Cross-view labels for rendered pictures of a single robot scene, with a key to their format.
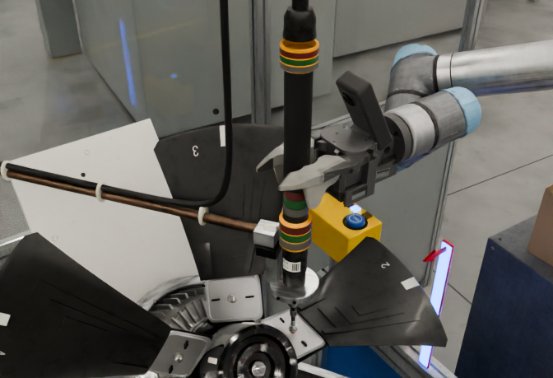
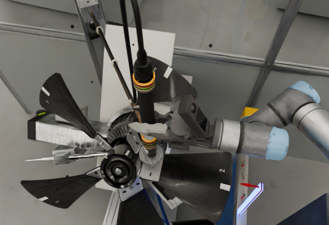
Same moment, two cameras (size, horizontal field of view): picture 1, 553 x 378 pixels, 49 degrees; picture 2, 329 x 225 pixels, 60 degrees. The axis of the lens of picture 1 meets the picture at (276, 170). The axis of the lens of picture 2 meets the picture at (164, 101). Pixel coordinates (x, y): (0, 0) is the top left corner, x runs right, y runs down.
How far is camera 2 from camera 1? 0.55 m
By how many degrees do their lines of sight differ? 39
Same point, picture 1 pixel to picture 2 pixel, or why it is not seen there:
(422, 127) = (229, 142)
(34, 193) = (110, 42)
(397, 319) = (199, 196)
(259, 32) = (292, 4)
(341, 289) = (190, 165)
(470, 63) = (314, 123)
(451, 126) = (252, 152)
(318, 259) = not seen: hidden behind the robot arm
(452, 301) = not seen: outside the picture
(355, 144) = (179, 129)
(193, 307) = not seen: hidden behind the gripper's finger
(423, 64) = (295, 101)
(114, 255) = (129, 84)
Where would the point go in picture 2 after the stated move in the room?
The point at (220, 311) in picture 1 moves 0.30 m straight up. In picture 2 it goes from (129, 138) to (117, 81)
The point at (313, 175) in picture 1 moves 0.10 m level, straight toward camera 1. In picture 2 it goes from (142, 130) to (105, 156)
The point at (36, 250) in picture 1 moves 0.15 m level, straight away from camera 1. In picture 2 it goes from (58, 80) to (82, 45)
